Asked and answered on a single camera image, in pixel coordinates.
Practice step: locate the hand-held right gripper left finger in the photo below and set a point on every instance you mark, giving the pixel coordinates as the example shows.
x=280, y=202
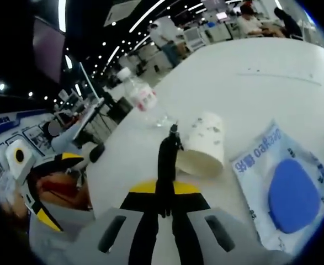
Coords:
x=142, y=226

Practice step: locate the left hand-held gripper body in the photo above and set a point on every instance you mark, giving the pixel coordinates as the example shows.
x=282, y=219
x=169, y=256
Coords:
x=18, y=165

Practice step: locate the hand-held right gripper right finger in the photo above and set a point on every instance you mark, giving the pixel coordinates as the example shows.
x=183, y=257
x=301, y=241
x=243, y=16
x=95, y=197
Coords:
x=189, y=226

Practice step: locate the white paper cup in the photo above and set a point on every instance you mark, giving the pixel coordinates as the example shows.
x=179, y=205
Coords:
x=206, y=138

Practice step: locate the blue disc plastic package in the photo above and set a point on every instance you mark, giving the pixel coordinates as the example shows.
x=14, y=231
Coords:
x=288, y=193

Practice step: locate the clear plastic water bottle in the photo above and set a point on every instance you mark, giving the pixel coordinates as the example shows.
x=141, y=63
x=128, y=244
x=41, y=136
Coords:
x=145, y=96

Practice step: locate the black tripod stand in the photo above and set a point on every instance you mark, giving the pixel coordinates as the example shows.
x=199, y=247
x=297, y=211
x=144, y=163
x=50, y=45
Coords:
x=106, y=110

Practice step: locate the dark hanging screen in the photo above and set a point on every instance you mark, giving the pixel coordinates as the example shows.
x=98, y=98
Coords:
x=48, y=47

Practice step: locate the white table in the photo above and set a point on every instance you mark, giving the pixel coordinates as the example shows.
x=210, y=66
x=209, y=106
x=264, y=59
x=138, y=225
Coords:
x=261, y=96

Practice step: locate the white slatted chair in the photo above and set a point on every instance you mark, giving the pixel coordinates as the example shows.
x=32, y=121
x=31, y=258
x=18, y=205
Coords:
x=195, y=38

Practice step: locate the wall poster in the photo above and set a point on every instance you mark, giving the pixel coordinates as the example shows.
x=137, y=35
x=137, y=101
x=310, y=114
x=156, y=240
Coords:
x=1, y=138

